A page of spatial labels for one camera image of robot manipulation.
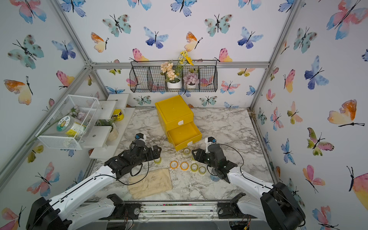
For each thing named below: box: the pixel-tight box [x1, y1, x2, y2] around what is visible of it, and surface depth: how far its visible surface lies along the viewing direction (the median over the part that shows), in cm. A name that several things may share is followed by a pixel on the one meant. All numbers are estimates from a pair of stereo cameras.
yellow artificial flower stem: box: [177, 49, 195, 73], surface depth 86 cm
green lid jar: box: [56, 115, 87, 138], surface depth 66 cm
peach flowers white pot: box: [160, 62, 183, 89], surface depth 84 cm
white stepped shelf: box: [82, 93, 136, 160], surface depth 97 cm
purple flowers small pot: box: [182, 72, 200, 89], surface depth 90 cm
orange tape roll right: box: [180, 161, 190, 172], surface depth 91 cm
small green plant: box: [95, 118, 115, 127], surface depth 98 cm
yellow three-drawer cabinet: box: [154, 94, 203, 152], surface depth 91 cm
